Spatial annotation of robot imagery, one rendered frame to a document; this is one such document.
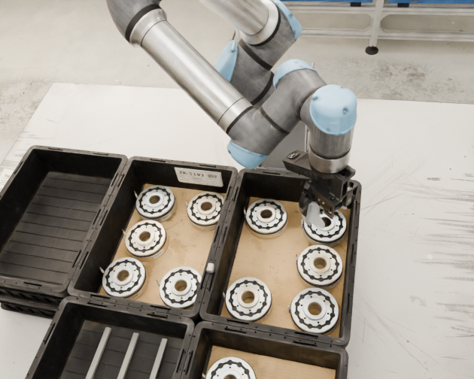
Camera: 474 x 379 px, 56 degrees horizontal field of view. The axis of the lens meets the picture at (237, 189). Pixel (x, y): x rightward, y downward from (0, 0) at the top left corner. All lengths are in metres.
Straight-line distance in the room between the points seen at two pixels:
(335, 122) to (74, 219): 0.79
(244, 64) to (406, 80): 1.74
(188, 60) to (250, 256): 0.49
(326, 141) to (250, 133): 0.15
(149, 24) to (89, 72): 2.28
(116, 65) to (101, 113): 1.45
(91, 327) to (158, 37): 0.65
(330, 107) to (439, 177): 0.77
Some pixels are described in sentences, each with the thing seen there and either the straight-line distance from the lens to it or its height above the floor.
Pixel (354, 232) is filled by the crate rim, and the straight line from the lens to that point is 1.02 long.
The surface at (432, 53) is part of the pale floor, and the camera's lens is 3.09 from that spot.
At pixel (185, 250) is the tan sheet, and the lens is 1.14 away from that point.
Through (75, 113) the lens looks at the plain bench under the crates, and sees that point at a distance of 1.79.
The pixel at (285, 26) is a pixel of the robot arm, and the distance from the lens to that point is 1.22.
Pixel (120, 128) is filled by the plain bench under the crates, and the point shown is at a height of 0.70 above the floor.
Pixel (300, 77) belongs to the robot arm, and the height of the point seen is 1.27.
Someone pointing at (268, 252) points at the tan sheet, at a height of 0.83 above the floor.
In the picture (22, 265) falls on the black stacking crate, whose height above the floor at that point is 0.83.
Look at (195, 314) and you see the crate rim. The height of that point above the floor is 0.93.
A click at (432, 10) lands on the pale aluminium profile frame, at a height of 0.29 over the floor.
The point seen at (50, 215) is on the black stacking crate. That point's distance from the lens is 1.33.
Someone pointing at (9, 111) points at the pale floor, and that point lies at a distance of 3.17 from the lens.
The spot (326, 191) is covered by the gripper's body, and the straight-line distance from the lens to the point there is 0.90.
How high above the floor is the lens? 1.80
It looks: 53 degrees down
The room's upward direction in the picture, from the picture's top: 9 degrees counter-clockwise
